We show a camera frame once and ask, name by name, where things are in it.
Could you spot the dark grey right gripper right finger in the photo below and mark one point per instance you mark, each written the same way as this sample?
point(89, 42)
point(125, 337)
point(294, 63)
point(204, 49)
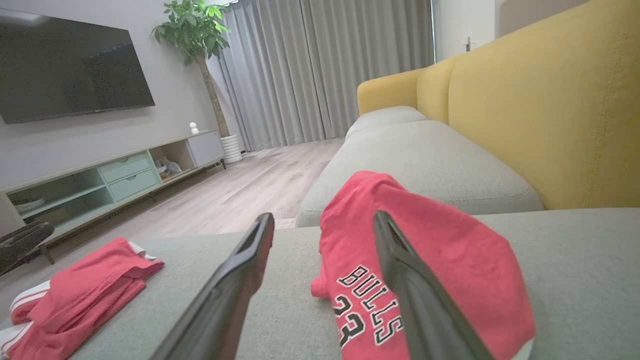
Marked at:
point(425, 310)

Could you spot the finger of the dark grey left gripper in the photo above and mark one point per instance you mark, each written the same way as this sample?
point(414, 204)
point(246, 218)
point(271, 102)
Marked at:
point(27, 232)
point(17, 257)

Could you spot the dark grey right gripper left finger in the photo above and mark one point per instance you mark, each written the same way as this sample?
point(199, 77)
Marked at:
point(225, 300)

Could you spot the red Bulls basketball shorts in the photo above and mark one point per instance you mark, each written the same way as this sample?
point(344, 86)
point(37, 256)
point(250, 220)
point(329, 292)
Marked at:
point(465, 260)

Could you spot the red Bulls basketball jersey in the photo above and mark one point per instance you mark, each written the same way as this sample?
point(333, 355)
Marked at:
point(85, 295)

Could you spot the stacked dishes on shelf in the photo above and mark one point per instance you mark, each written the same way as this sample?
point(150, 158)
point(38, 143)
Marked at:
point(29, 204)

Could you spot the white and green TV cabinet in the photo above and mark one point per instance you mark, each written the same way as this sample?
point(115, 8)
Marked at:
point(60, 200)

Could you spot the mint green cabinet drawer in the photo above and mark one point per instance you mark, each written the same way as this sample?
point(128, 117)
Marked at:
point(134, 185)
point(125, 167)

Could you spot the white ribbed plant pot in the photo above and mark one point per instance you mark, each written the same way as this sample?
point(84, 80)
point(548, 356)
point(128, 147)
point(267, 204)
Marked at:
point(231, 149)

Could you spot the grey cabinet door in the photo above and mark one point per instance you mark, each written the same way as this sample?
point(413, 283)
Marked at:
point(205, 149)

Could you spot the grey sofa seat cushion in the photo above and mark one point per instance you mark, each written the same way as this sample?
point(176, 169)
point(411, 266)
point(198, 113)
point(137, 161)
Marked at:
point(415, 155)
point(382, 117)

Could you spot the black flat screen television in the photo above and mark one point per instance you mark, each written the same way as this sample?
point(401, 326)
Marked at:
point(70, 70)

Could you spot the small white figurine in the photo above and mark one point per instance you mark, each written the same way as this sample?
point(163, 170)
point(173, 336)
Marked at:
point(193, 128)

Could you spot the yellow sofa back cushion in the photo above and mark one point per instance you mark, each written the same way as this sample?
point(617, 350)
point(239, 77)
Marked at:
point(550, 100)
point(435, 90)

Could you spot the yellow sofa armrest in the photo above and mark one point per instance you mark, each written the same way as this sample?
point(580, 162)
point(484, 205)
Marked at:
point(387, 90)

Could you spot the grey pleated curtain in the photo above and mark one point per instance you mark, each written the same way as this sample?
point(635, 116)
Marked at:
point(300, 75)

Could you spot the green potted tree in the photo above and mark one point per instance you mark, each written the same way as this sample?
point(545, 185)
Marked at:
point(192, 30)

